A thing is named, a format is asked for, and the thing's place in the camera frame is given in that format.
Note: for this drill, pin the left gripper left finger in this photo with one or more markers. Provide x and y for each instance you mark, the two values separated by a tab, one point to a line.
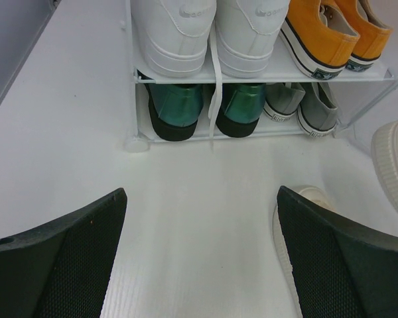
62	268

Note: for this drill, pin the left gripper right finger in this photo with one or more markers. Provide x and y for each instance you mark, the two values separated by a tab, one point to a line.
333	266

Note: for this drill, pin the grey canvas sneaker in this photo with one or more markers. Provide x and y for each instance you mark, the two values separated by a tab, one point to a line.
282	100
317	112

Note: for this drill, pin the green loafer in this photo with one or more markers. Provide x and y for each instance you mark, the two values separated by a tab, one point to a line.
241	108
174	109

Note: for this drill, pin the orange canvas sneaker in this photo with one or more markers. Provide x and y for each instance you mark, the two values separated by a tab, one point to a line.
374	34
318	37

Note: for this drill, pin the white sneaker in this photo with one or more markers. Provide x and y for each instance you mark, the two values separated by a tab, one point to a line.
242	40
173	35

